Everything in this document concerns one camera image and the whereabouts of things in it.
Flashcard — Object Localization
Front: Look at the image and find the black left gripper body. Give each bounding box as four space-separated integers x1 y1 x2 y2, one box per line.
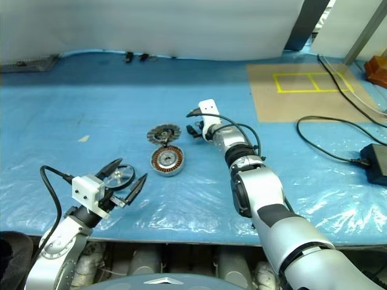
97 187 127 213

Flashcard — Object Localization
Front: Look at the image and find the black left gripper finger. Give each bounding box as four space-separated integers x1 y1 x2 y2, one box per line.
124 172 149 207
96 158 123 184

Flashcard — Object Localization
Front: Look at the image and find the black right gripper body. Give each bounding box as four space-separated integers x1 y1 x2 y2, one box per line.
194 119 210 142

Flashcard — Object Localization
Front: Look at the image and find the silver spoked rotor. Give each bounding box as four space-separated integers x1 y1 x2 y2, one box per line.
104 164 136 191

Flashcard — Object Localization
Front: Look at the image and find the ribbed grey motor lid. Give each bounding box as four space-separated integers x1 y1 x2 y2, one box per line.
146 124 181 146

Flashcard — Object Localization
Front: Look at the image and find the grey motor housing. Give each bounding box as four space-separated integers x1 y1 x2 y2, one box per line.
150 147 185 178

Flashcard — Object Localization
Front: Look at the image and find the blue plastic table cover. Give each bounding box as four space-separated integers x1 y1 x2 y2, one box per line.
0 49 387 246

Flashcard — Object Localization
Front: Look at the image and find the grey rounded cylinder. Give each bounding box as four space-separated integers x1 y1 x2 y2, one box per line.
216 246 253 283
131 246 163 276

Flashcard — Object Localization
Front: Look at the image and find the white foam backdrop sheet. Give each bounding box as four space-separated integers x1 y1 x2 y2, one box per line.
0 0 307 61

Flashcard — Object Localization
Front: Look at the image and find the grey robot torso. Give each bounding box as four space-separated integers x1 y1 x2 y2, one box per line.
96 272 275 290

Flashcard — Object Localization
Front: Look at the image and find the cardboard sheet with yellow tape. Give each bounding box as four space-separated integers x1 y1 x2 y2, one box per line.
246 62 387 123

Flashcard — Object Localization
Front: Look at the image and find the dark rounded black shape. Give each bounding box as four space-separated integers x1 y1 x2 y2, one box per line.
0 231 34 290

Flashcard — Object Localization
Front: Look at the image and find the dark blue upright panel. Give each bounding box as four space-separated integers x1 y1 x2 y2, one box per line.
284 0 333 52

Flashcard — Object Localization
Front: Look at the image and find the black power adapter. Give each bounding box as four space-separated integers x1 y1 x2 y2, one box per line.
359 143 387 186

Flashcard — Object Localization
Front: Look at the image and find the orange brown block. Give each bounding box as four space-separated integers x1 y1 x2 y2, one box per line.
363 55 387 89

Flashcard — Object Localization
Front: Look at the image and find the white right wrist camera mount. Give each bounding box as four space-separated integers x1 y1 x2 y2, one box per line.
198 98 223 141

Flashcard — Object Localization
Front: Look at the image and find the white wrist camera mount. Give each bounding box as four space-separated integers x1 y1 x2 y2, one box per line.
198 98 223 141
71 174 111 219

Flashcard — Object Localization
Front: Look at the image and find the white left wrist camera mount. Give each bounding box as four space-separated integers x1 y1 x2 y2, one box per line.
71 174 111 219

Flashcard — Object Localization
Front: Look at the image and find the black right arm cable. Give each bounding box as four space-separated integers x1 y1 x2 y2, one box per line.
216 114 267 161

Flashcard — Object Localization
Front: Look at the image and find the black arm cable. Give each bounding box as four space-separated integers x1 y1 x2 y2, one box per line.
39 165 75 253
216 114 267 161

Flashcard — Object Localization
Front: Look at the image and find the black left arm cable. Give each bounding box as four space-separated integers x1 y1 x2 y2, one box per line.
39 165 75 253

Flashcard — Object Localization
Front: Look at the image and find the black looped power cable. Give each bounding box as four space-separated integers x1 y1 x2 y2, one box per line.
296 115 387 166

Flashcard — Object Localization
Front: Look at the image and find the long black cable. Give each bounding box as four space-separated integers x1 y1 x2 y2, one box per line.
316 54 387 146

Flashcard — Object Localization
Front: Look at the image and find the white cable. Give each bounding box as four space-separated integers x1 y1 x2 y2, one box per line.
319 56 387 117

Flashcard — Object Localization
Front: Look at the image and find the grey metal frame post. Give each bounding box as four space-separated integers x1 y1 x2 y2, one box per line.
343 0 387 65

